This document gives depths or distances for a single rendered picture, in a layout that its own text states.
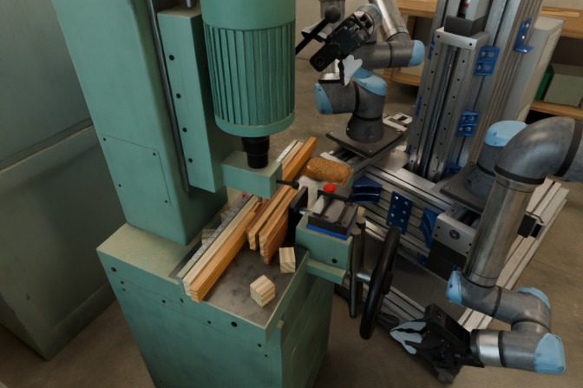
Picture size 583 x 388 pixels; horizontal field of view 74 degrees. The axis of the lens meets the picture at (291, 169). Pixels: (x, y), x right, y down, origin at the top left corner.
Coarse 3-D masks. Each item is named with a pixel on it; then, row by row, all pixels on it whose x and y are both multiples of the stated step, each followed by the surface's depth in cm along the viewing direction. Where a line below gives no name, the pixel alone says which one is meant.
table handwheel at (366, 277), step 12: (396, 228) 95; (384, 240) 90; (396, 240) 91; (384, 252) 87; (384, 264) 86; (348, 276) 100; (360, 276) 98; (372, 276) 86; (384, 276) 85; (372, 288) 84; (384, 288) 95; (372, 300) 84; (372, 312) 85; (372, 324) 86
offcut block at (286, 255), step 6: (282, 252) 89; (288, 252) 89; (282, 258) 87; (288, 258) 87; (294, 258) 87; (282, 264) 87; (288, 264) 87; (294, 264) 87; (282, 270) 88; (288, 270) 88; (294, 270) 88
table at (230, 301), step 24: (312, 192) 112; (288, 240) 97; (240, 264) 91; (264, 264) 91; (312, 264) 94; (216, 288) 85; (240, 288) 85; (288, 288) 85; (216, 312) 82; (240, 312) 80; (264, 312) 80; (264, 336) 79
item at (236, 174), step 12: (228, 156) 97; (240, 156) 97; (228, 168) 94; (240, 168) 93; (252, 168) 92; (264, 168) 92; (276, 168) 93; (228, 180) 96; (240, 180) 94; (252, 180) 93; (264, 180) 91; (276, 180) 94; (252, 192) 95; (264, 192) 93
